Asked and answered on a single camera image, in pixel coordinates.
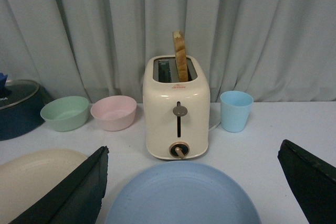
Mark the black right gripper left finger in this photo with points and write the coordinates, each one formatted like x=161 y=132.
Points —
x=77 y=198

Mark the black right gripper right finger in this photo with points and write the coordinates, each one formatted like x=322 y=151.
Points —
x=311 y=180

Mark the cream plate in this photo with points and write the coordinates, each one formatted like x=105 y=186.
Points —
x=25 y=180

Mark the green plastic bowl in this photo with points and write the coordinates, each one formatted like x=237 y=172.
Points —
x=66 y=114

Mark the pink plastic bowl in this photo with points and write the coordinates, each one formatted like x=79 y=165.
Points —
x=114 y=113

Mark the light blue plastic cup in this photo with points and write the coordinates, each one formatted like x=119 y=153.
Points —
x=235 y=110

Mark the blue plate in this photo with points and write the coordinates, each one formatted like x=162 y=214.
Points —
x=182 y=192

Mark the dark blue saucepan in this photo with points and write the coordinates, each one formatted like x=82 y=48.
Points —
x=24 y=117

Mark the glass pot lid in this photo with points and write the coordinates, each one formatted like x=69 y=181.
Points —
x=14 y=92

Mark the cream white toaster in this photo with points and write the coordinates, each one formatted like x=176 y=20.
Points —
x=176 y=113

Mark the grey curtain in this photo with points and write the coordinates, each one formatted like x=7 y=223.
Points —
x=275 y=50

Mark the bread slice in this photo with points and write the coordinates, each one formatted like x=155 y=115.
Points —
x=180 y=55

